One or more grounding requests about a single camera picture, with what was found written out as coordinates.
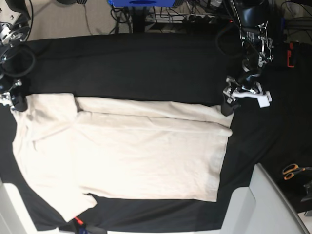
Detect orange handled scissors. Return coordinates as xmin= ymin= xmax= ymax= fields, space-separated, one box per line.
xmin=282 ymin=163 xmax=312 ymax=180

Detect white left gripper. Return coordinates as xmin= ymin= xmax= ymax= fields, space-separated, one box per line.
xmin=221 ymin=76 xmax=272 ymax=116

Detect blue plastic bin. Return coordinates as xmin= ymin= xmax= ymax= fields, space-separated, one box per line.
xmin=108 ymin=0 xmax=175 ymax=7

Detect black looped cable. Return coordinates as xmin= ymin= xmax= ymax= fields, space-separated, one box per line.
xmin=1 ymin=45 xmax=37 ymax=78

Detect white T-shirt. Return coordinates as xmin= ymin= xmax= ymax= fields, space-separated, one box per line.
xmin=12 ymin=94 xmax=233 ymax=221

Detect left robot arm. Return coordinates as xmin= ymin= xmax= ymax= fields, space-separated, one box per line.
xmin=221 ymin=0 xmax=274 ymax=116

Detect black power strip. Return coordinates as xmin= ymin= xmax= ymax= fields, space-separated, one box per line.
xmin=145 ymin=12 xmax=233 ymax=24

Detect red black clamp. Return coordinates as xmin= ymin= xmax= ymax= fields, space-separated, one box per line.
xmin=72 ymin=216 xmax=108 ymax=234

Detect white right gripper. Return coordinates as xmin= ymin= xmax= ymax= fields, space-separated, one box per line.
xmin=0 ymin=78 xmax=28 ymax=112

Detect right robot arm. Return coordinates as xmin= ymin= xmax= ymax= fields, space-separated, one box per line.
xmin=0 ymin=0 xmax=37 ymax=112

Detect orange black tool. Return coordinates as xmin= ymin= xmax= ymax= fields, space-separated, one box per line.
xmin=287 ymin=42 xmax=296 ymax=68

